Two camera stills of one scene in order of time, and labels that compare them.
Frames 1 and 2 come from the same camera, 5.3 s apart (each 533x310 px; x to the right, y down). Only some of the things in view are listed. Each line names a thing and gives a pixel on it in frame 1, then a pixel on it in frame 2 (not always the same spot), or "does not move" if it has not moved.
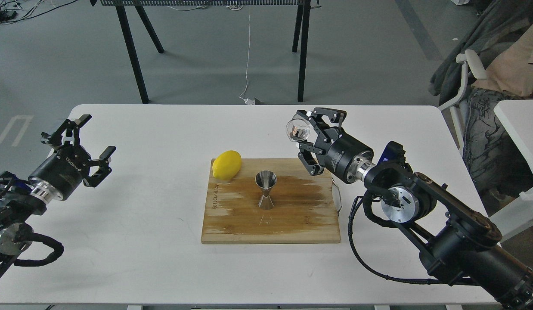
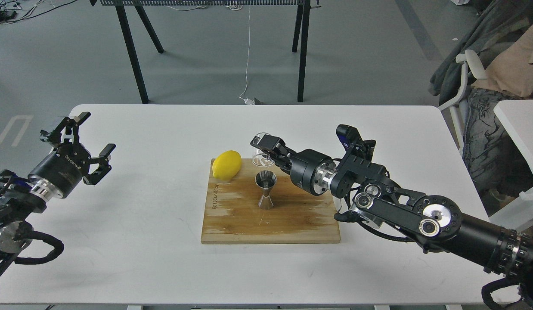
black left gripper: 61,175 does not move
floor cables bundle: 7,11 does not move
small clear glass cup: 297,129 -> 261,157
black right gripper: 345,156 -> 309,169
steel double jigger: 265,180 does not move
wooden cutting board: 304,210 does not move
